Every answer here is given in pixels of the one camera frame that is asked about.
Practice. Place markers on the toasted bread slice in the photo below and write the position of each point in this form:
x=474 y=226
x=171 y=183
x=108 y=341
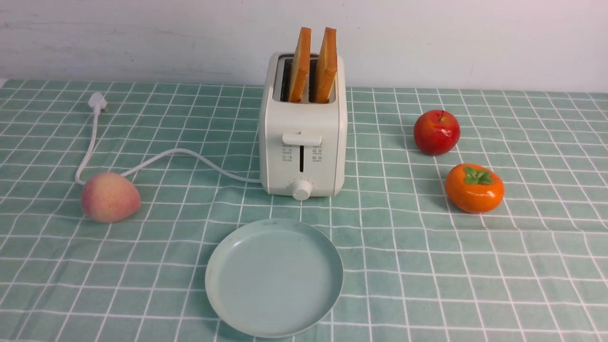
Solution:
x=326 y=69
x=300 y=68

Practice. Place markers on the white two-slot toaster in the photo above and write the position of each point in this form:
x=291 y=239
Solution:
x=302 y=145

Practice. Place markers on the light green round plate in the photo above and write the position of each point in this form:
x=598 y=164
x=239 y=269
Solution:
x=274 y=278

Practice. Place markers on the red apple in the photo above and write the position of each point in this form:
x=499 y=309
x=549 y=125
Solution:
x=436 y=132

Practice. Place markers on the green checkered tablecloth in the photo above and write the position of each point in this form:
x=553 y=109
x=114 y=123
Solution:
x=417 y=268

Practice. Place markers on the orange persimmon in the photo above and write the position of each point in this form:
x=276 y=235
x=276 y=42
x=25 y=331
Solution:
x=474 y=189

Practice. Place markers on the pink peach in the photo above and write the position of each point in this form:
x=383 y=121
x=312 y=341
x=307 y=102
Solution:
x=109 y=198

